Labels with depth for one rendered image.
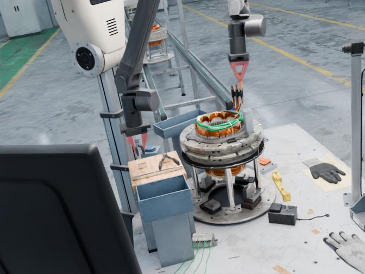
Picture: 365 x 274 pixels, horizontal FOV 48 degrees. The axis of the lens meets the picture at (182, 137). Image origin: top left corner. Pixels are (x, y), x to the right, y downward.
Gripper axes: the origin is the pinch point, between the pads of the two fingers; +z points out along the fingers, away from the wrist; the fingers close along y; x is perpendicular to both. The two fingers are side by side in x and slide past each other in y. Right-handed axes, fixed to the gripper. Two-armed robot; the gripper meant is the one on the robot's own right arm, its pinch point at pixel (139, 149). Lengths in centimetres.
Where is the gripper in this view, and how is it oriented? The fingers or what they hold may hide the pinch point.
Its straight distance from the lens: 144.3
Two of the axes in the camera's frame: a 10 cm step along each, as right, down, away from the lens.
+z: 1.4, 9.2, 3.7
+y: 9.7, -2.1, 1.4
